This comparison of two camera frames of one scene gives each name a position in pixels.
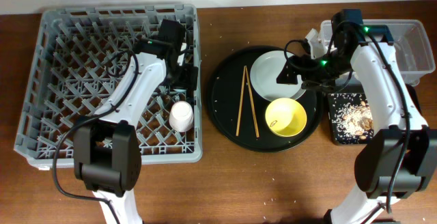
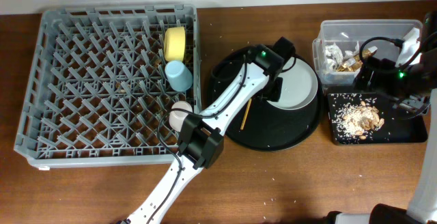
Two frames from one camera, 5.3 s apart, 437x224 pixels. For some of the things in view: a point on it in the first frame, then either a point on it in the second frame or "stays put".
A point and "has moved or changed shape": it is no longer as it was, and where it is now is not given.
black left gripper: (189, 77) → (275, 93)
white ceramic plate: (264, 72) has moved or changed shape
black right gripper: (293, 62) → (382, 67)
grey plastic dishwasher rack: (79, 56) stays put
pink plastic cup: (181, 116) stays put
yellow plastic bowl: (285, 117) has moved or changed shape
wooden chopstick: (251, 101) → (246, 111)
